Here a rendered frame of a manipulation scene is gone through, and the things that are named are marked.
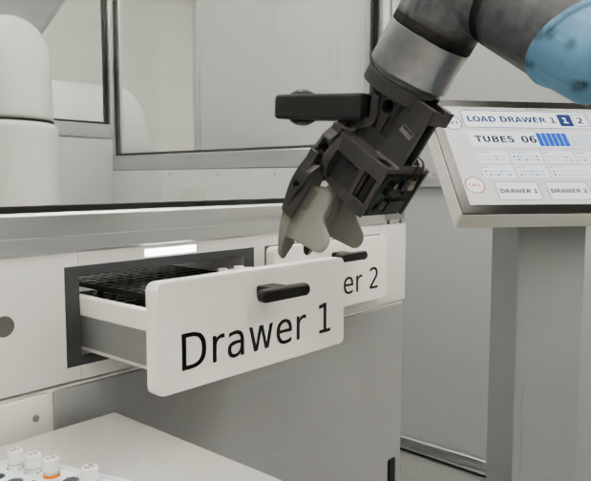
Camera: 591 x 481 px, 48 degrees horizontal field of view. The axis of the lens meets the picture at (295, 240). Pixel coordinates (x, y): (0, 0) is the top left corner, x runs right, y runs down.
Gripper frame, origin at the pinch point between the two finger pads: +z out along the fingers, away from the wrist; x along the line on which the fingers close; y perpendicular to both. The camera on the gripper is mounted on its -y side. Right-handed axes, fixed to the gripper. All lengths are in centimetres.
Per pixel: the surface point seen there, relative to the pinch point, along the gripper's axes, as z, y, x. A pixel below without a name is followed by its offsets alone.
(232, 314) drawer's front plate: 8.9, 0.7, -4.8
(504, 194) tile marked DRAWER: 3, -10, 73
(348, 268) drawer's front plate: 17.6, -10.9, 34.9
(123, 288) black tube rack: 16.3, -12.4, -8.0
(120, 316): 14.1, -6.3, -12.6
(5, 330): 19.4, -11.8, -21.4
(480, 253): 49, -36, 162
